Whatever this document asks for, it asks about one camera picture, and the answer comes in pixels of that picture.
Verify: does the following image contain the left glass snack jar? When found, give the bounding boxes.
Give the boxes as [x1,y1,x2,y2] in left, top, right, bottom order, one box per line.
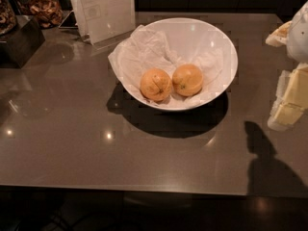
[0,0,17,35]

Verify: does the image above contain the dark square box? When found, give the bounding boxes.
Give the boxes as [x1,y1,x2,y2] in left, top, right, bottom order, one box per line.
[0,15,45,68]

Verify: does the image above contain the white ceramic bowl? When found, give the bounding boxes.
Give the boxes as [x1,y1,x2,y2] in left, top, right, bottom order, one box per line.
[112,17,239,112]

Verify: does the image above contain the clear acrylic sign holder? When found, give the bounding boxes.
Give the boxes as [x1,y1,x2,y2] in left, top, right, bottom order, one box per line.
[70,0,136,44]

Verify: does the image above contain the glass jar with pretzels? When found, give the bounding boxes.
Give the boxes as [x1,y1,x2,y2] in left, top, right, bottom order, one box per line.
[15,0,64,29]

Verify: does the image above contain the white paper liner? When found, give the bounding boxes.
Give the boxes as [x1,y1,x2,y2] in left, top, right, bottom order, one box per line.
[108,24,225,110]

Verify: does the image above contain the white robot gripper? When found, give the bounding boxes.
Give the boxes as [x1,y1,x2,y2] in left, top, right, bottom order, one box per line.
[266,1,308,131]

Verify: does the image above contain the orange fruit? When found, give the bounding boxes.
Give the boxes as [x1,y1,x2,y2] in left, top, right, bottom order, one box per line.
[140,68,172,102]
[172,64,203,97]

